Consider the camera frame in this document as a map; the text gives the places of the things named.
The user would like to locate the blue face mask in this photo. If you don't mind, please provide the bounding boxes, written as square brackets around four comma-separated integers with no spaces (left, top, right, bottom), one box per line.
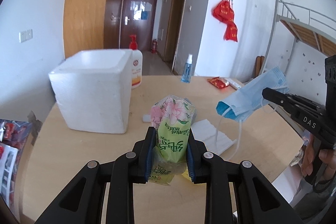
[215,66,291,162]

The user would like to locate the green floral tissue pack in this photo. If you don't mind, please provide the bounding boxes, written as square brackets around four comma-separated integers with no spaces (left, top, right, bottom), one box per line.
[149,95,193,185]

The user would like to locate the grey sock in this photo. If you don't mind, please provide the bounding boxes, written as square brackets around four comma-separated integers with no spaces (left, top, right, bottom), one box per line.
[184,98,197,124]

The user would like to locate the person's right hand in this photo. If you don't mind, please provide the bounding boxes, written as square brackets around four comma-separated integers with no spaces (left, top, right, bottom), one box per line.
[301,134,336,177]

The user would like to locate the white folded tissue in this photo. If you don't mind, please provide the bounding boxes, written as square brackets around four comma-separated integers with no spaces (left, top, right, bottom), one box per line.
[191,119,237,155]

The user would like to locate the white metal bunk bed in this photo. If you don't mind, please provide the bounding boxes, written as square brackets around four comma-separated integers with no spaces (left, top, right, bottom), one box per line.
[259,0,335,74]

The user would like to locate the yellow foam fruit net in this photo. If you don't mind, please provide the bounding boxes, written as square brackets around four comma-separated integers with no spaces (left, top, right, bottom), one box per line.
[182,169,191,181]

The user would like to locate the printed paper sheet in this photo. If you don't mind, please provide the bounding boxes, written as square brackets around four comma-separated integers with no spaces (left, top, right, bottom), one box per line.
[0,143,18,207]

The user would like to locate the red snack packet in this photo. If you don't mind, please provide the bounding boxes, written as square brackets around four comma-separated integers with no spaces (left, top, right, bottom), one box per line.
[207,77,230,90]

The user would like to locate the patterned side table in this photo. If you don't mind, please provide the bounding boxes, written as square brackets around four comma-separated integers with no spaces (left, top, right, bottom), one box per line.
[1,111,43,217]

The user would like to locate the white foam box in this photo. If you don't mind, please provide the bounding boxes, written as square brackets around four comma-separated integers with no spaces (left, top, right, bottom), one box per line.
[49,50,132,134]

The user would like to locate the blue spray bottle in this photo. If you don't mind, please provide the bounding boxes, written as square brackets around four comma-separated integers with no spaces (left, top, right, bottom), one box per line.
[181,54,193,83]

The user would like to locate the red hanging vests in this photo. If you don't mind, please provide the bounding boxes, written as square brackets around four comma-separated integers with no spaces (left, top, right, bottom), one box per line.
[212,0,238,43]

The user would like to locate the white pump soap bottle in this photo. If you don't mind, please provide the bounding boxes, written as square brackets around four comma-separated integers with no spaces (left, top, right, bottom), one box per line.
[129,35,143,88]

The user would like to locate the red fire extinguisher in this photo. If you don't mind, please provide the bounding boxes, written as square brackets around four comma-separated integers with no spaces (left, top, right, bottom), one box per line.
[151,39,158,53]

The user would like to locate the dark brown entrance door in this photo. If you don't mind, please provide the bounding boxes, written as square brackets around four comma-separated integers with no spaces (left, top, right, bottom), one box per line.
[120,0,157,52]

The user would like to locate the wooden wardrobe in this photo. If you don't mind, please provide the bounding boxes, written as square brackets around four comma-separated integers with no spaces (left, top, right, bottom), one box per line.
[63,0,123,57]

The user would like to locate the wooden side door frame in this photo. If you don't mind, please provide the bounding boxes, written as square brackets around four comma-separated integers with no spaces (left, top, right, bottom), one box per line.
[163,0,186,75]

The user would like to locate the double wall switch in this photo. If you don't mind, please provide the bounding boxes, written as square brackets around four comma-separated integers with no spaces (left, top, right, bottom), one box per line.
[19,29,33,43]

